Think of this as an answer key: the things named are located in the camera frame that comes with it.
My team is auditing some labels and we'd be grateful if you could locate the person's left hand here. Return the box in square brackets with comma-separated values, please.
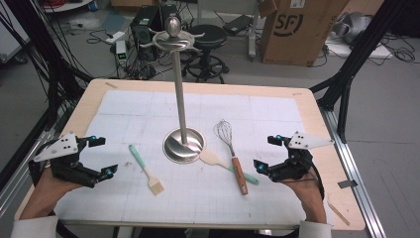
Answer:
[31, 168, 84, 213]

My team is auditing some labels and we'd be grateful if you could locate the white panel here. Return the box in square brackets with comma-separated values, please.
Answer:
[0, 6, 31, 63]

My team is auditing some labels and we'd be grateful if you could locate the black metal frame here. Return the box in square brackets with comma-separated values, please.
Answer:
[309, 0, 412, 145]

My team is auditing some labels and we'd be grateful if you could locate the plain brown cardboard box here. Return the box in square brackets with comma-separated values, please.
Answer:
[110, 0, 162, 8]

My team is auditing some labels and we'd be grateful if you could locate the person's right hand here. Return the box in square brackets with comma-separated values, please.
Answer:
[283, 171, 327, 218]

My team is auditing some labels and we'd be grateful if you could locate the wire whisk wooden handle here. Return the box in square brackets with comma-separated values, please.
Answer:
[212, 118, 250, 196]

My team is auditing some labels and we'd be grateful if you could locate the black round stool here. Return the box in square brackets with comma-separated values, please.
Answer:
[180, 24, 231, 84]

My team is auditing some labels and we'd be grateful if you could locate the white flat board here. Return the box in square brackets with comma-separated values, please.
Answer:
[325, 39, 394, 60]

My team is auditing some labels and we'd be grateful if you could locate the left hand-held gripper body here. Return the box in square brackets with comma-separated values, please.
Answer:
[33, 132, 101, 188]

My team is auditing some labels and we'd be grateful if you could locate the black frame with cable bundle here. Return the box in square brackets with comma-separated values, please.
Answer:
[0, 0, 95, 132]

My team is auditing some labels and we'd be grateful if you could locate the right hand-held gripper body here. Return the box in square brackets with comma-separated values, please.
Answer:
[267, 130, 335, 183]

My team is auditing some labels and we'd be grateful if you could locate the flat black device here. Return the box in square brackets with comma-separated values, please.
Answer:
[222, 13, 254, 36]

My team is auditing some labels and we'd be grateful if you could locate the grey wrapped object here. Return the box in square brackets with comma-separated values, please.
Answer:
[331, 11, 372, 46]

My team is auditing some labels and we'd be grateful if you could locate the white grid mat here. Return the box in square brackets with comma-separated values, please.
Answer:
[52, 89, 335, 226]

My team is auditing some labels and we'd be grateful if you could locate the white metal post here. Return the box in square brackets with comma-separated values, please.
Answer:
[247, 0, 262, 62]

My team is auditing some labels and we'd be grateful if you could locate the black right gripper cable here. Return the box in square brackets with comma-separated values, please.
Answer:
[308, 162, 326, 201]

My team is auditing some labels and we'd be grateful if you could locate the grey tape piece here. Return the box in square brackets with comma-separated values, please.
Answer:
[337, 178, 359, 189]

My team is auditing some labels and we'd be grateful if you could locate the black floor cable tangle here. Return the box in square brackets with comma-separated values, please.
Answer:
[379, 33, 417, 63]

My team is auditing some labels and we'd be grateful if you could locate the cream spatula green handle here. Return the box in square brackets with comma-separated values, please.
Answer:
[199, 148, 261, 186]

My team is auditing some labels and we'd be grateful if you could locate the black computer tower green label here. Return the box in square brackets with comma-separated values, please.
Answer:
[130, 4, 163, 62]

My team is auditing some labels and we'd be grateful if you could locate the white device green display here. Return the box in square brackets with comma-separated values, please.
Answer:
[115, 40, 129, 65]

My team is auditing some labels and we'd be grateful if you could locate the white power strip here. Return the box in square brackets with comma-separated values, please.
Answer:
[104, 30, 127, 45]

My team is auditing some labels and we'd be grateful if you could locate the aluminium rail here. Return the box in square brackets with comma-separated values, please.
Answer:
[0, 110, 73, 221]
[318, 107, 387, 238]

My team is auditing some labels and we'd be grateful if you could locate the stainless steel utensil stand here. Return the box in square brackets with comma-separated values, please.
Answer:
[140, 16, 206, 165]

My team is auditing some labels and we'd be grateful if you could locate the thin wooden strip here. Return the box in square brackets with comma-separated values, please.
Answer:
[326, 197, 351, 227]

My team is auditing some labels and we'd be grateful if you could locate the large printed cardboard box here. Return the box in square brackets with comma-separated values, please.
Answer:
[259, 0, 351, 67]

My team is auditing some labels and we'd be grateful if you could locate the white round table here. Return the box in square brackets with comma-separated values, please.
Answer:
[43, 0, 95, 14]

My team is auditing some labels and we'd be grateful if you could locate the plain black computer tower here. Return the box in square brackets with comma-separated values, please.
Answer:
[159, 3, 182, 33]

